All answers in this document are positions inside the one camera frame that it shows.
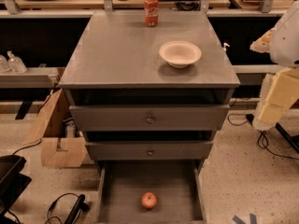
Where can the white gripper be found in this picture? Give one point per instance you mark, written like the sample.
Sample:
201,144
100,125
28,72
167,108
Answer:
286,46

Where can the red apple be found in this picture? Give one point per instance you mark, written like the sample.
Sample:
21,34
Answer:
149,200

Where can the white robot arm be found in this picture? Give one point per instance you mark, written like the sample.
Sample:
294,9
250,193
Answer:
284,46

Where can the grey open bottom drawer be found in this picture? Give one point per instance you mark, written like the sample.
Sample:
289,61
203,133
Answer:
175,184

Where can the grey drawer cabinet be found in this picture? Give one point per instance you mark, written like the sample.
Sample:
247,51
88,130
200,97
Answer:
117,62

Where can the grey middle drawer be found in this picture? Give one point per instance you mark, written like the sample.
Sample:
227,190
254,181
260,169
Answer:
163,150

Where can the grey top drawer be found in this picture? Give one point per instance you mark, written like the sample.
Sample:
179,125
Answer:
97,118

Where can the black metal stand leg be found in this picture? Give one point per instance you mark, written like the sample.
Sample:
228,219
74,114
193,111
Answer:
293,140

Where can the small white pump bottle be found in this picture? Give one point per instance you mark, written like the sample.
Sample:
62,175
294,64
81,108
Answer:
225,46

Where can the white bowl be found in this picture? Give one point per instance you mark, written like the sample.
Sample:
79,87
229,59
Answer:
180,54

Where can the red cola can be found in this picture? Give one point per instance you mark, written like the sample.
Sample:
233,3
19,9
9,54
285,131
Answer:
151,12

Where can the brown cardboard box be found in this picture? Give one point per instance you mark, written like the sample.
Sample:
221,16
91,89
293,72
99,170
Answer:
57,149

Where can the clear sanitizer bottle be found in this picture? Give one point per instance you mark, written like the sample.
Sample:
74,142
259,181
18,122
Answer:
16,64

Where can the clear plastic bottle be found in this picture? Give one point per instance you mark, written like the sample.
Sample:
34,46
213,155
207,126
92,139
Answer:
4,66

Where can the black chair base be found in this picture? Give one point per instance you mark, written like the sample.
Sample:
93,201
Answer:
12,183

